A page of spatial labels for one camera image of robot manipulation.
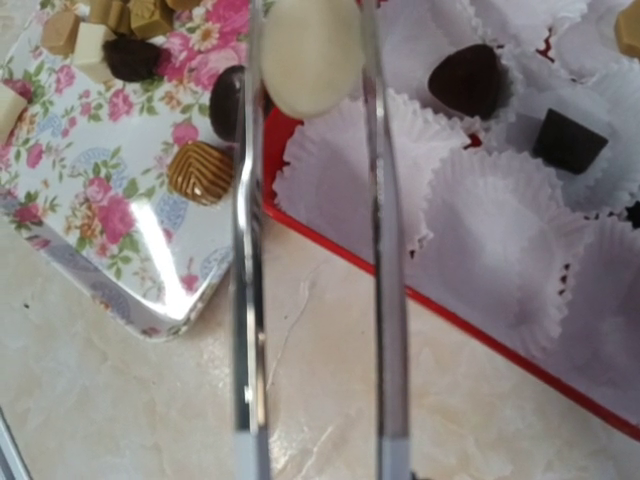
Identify floral rectangular tray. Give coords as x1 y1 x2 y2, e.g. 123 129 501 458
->
1 1 249 341

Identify red box with paper cups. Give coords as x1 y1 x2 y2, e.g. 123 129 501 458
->
262 0 640 444

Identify white oval chocolate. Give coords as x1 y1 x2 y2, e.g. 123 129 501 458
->
261 1 364 120

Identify caramel ridged oval chocolate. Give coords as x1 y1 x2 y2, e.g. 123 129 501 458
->
167 141 234 206

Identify dark heart chocolate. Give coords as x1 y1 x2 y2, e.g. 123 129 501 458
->
427 44 505 120

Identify caramel hexagon chocolate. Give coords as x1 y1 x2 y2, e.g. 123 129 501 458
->
614 0 640 59

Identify dark square chocolate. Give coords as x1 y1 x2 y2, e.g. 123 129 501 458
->
532 109 609 175

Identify metal tongs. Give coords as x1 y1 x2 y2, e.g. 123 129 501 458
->
230 0 416 480

